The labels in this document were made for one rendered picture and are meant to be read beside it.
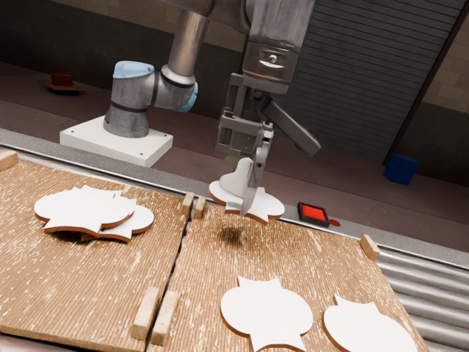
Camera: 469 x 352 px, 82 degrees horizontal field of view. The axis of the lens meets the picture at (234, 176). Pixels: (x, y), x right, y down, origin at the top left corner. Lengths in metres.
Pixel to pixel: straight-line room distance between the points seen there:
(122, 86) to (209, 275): 0.67
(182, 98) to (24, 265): 0.67
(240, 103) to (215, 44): 4.77
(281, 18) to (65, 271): 0.45
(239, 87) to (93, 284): 0.34
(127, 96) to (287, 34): 0.66
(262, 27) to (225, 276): 0.37
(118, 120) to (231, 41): 4.29
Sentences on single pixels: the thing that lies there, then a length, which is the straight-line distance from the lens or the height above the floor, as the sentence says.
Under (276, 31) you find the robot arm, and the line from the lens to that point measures 0.39.
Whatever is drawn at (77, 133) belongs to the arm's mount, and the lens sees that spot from 0.96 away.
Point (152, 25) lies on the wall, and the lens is 5.48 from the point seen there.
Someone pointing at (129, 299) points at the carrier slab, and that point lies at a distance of 0.43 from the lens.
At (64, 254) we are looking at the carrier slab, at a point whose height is 0.94.
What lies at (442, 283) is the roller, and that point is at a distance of 0.81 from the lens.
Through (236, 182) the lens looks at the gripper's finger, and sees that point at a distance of 0.42.
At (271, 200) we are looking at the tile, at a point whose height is 1.04.
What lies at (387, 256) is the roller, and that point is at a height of 0.91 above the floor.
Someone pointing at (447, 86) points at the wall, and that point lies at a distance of 5.96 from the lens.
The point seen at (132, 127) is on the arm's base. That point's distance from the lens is 0.97.
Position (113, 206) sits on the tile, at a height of 0.98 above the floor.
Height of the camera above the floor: 1.27
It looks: 24 degrees down
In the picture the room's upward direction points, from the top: 15 degrees clockwise
